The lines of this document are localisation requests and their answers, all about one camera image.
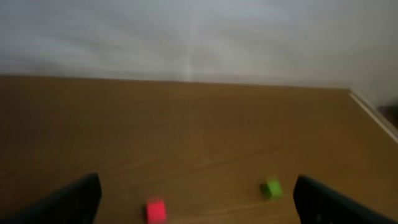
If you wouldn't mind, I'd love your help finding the green cube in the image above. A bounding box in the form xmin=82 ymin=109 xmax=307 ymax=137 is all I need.
xmin=259 ymin=177 xmax=284 ymax=200

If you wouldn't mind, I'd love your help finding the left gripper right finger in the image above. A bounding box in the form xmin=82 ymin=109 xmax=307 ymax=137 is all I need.
xmin=292 ymin=174 xmax=398 ymax=224

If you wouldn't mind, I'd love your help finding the red cube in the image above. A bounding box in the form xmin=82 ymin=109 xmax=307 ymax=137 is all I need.
xmin=145 ymin=198 xmax=168 ymax=224

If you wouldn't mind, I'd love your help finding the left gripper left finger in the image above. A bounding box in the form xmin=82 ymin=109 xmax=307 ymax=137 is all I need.
xmin=0 ymin=172 xmax=103 ymax=224

